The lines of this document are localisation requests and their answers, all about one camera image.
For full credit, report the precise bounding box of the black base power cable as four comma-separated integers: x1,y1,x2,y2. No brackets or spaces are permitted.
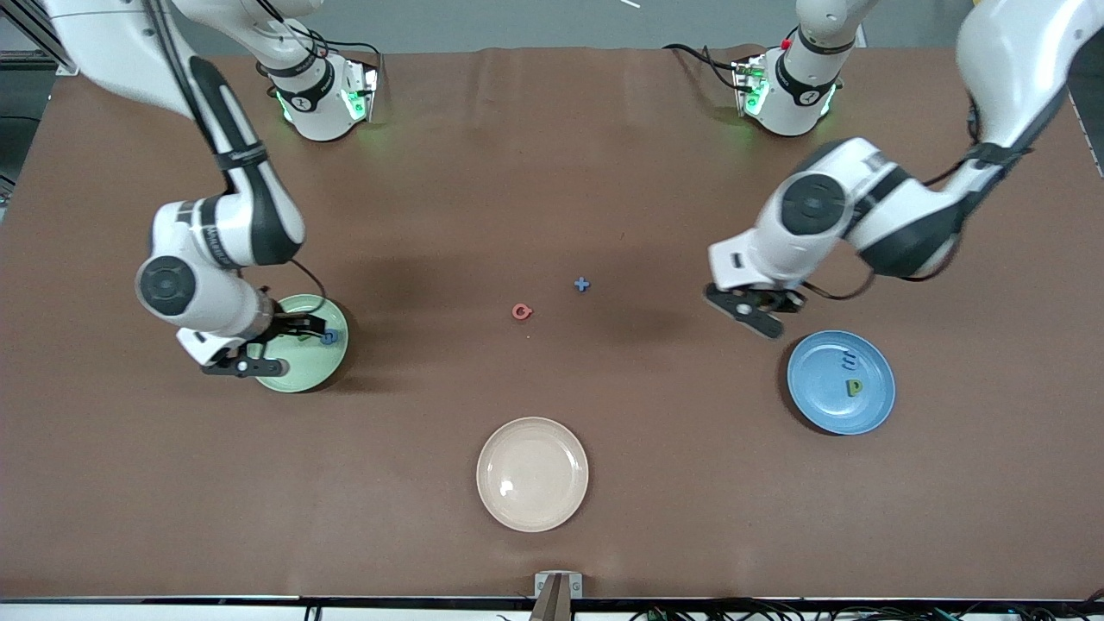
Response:
289,26,382,61
662,41,744,94

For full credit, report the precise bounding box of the beige plate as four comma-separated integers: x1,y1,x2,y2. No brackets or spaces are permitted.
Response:
476,417,590,533

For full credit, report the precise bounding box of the metal base connector plate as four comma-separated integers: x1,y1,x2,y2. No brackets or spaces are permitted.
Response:
342,56,380,122

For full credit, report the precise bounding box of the brown table cloth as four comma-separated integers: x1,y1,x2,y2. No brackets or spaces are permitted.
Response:
0,45,1104,600

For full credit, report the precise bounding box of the black cable bundle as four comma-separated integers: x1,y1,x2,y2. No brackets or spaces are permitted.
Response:
630,595,1104,621

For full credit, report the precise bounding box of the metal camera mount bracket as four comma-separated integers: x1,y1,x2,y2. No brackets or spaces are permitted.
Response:
528,571,584,621

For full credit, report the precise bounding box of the light green plate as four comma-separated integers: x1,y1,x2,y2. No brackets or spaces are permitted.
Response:
257,294,350,394

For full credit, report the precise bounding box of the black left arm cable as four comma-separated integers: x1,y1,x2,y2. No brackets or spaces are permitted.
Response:
802,86,1070,303

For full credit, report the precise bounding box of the blue plate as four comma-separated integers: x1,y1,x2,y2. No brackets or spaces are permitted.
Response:
786,330,896,436

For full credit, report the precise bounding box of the aluminium frame profile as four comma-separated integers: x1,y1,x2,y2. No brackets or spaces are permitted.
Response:
0,0,78,77

